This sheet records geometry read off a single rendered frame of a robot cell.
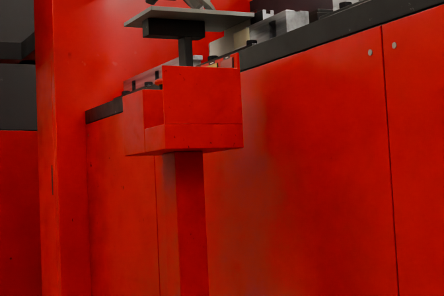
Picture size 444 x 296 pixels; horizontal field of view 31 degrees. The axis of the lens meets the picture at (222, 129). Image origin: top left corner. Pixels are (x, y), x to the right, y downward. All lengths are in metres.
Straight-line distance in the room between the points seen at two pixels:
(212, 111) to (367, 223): 0.36
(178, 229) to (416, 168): 0.50
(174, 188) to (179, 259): 0.13
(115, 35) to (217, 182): 1.11
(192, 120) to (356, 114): 0.30
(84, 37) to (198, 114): 1.33
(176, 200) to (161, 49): 1.38
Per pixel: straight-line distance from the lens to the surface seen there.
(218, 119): 1.46
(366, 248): 1.32
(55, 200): 2.67
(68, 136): 2.66
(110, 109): 2.44
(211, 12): 1.85
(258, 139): 1.60
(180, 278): 1.50
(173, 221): 1.51
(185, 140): 1.43
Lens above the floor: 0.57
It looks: 5 degrees up
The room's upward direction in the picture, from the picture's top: 3 degrees counter-clockwise
